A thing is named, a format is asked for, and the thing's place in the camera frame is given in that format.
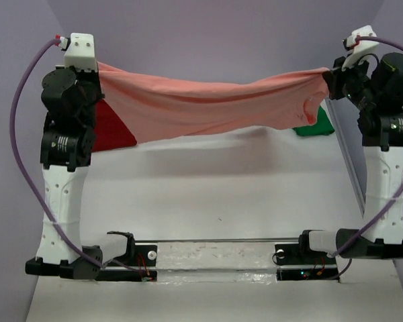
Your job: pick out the pink t-shirt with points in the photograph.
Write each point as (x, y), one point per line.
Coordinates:
(157, 108)

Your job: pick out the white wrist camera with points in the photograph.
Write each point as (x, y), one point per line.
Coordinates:
(357, 48)
(79, 52)

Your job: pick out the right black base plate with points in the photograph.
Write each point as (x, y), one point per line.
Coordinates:
(295, 265)

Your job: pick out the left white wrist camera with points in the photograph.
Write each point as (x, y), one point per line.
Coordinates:
(79, 52)

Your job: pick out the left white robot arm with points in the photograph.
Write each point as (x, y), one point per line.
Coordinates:
(65, 158)

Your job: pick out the red folded t-shirt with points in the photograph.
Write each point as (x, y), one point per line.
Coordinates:
(111, 132)

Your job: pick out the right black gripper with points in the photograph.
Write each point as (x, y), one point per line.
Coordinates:
(336, 76)

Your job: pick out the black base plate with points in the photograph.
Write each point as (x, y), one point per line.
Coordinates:
(295, 265)
(141, 267)

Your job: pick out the white cardboard front cover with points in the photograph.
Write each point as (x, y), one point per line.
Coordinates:
(369, 291)

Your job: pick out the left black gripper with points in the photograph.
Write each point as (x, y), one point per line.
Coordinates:
(94, 75)

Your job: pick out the green t-shirt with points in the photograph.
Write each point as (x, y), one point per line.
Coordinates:
(322, 127)

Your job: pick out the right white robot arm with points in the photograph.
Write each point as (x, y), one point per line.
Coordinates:
(379, 99)

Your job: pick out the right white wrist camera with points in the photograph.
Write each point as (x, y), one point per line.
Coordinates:
(357, 48)

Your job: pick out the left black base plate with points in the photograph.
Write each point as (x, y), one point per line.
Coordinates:
(141, 267)

